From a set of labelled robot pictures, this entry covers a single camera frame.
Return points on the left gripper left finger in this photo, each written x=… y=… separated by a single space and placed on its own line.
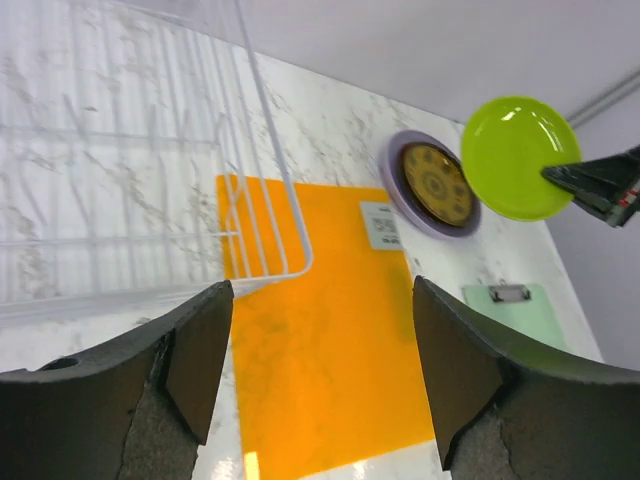
x=138 y=406

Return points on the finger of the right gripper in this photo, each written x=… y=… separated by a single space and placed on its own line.
x=606 y=188

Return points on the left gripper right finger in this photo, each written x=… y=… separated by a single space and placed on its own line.
x=506 y=406

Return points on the lime green plate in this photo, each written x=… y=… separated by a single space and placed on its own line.
x=505 y=146

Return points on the yellow patterned plate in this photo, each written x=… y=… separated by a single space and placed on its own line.
x=436 y=184

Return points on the lavender plate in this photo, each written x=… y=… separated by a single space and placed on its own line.
x=389 y=164

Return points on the mint green clipboard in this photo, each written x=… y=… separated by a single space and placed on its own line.
x=525 y=308

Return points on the white wire dish rack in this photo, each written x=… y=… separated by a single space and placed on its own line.
x=140 y=161

